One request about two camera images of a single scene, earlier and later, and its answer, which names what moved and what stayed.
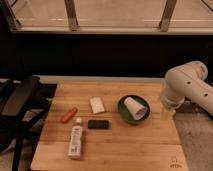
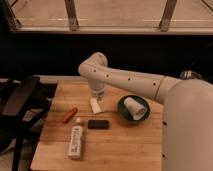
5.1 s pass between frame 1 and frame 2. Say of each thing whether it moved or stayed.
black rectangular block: stayed
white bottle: stayed
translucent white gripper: moved
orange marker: stayed
